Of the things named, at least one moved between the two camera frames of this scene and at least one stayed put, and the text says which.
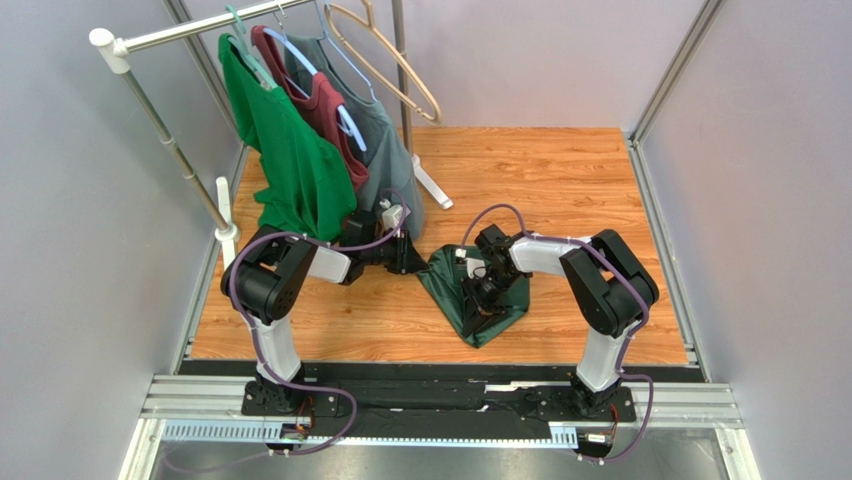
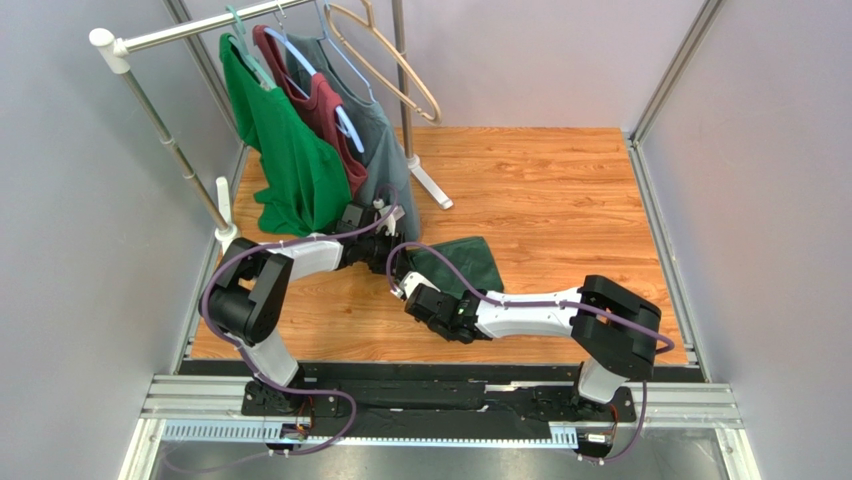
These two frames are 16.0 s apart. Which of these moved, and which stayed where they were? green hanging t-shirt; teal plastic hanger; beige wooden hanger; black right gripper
Moved: black right gripper
Stayed: green hanging t-shirt; teal plastic hanger; beige wooden hanger
